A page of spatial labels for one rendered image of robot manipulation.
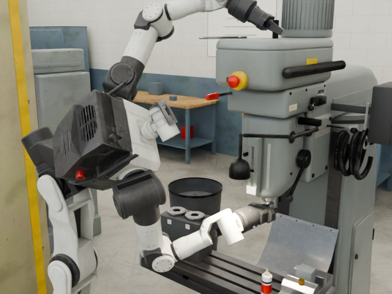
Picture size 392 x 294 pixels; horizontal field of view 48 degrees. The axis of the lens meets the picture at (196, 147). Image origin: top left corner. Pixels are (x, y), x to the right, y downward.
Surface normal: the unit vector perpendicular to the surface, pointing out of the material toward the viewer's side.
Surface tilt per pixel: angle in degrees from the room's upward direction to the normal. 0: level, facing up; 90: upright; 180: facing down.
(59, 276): 90
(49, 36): 90
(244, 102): 90
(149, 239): 110
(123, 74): 62
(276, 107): 90
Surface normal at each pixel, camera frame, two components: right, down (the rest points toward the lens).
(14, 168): 0.78, 0.16
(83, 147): -0.59, -0.25
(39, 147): -0.40, 0.23
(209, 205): 0.53, 0.28
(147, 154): 0.78, -0.42
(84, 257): 0.90, -0.05
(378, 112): -0.62, 0.20
